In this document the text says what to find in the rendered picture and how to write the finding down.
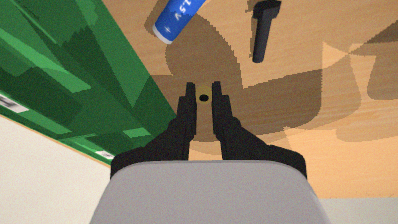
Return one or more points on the green rack of bins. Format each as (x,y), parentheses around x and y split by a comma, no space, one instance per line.
(102,92)

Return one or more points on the blue battery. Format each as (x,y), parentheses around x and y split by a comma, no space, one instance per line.
(174,18)

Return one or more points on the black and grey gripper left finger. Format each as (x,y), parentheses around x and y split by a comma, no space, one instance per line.
(173,143)

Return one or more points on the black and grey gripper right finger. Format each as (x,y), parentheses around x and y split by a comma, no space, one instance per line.
(239,144)

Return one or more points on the black bolt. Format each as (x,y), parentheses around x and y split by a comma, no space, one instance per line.
(264,12)

